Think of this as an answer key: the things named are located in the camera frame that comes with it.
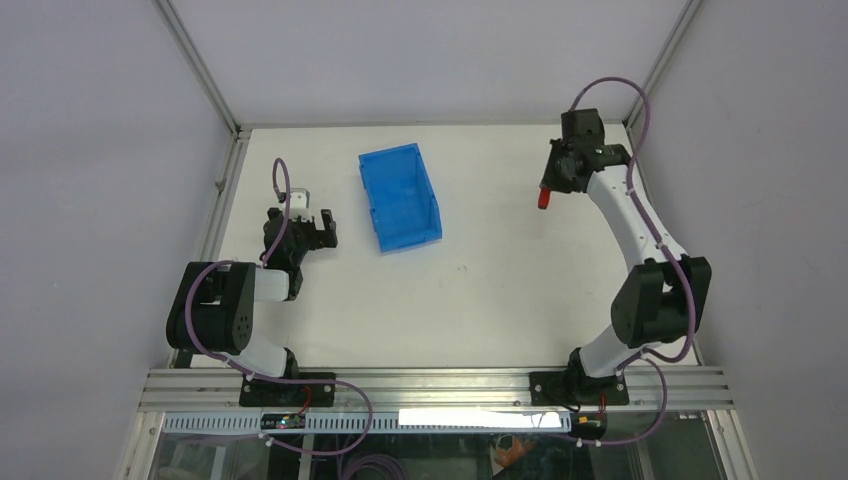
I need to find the white slotted cable duct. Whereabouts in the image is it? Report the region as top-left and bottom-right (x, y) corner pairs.
(162, 408), (571, 436)

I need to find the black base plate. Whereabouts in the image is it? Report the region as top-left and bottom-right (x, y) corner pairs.
(528, 369), (630, 407)
(238, 371), (336, 408)

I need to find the blue plastic bin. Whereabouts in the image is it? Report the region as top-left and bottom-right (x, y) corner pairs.
(358, 143), (443, 254)

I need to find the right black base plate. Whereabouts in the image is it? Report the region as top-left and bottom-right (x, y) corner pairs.
(528, 369), (630, 407)

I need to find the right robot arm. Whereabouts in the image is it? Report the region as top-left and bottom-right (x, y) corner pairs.
(537, 109), (712, 405)

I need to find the red handled screwdriver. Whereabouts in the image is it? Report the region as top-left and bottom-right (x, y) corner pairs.
(537, 187), (551, 210)

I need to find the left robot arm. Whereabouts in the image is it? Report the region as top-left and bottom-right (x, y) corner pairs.
(166, 207), (338, 406)

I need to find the aluminium front rail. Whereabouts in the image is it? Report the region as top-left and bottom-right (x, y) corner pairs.
(138, 365), (735, 412)

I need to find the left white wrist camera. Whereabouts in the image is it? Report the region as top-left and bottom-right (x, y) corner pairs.
(285, 188), (314, 223)

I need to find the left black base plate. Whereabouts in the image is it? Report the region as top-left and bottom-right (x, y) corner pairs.
(238, 371), (336, 408)

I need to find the orange object under table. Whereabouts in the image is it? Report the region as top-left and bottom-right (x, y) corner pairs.
(491, 434), (536, 469)

